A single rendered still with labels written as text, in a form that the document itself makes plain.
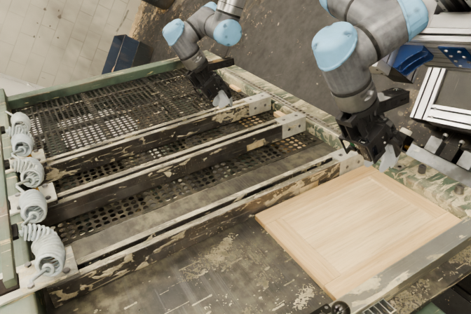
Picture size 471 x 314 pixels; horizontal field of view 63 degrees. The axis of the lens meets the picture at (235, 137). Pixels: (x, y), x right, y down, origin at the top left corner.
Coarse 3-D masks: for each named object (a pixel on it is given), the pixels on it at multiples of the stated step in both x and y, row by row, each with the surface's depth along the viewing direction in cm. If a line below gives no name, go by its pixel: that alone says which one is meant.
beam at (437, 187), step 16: (224, 80) 222; (256, 80) 207; (288, 96) 187; (288, 112) 175; (320, 112) 170; (320, 128) 158; (336, 128) 157; (336, 144) 152; (400, 160) 135; (416, 160) 134; (400, 176) 128; (416, 176) 127; (432, 176) 126; (448, 176) 126; (416, 192) 124; (432, 192) 119; (448, 192) 119; (464, 192) 118; (448, 208) 116; (464, 208) 112
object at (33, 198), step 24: (24, 120) 146; (0, 144) 119; (0, 168) 107; (0, 192) 97; (24, 192) 104; (0, 216) 89; (24, 216) 99; (0, 240) 82; (48, 240) 88; (48, 264) 84
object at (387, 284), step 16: (464, 224) 108; (432, 240) 104; (448, 240) 103; (464, 240) 103; (416, 256) 99; (432, 256) 99; (448, 256) 101; (384, 272) 96; (400, 272) 95; (416, 272) 95; (368, 288) 92; (384, 288) 92; (400, 288) 94; (352, 304) 89; (368, 304) 88
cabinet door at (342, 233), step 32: (320, 192) 127; (352, 192) 127; (384, 192) 126; (288, 224) 115; (320, 224) 115; (352, 224) 114; (384, 224) 113; (416, 224) 112; (448, 224) 111; (320, 256) 104; (352, 256) 104; (384, 256) 103; (352, 288) 95
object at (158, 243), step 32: (320, 160) 134; (352, 160) 136; (256, 192) 123; (288, 192) 125; (32, 224) 90; (192, 224) 110; (224, 224) 116; (96, 256) 102; (128, 256) 102; (160, 256) 108; (32, 288) 90; (64, 288) 96; (96, 288) 101
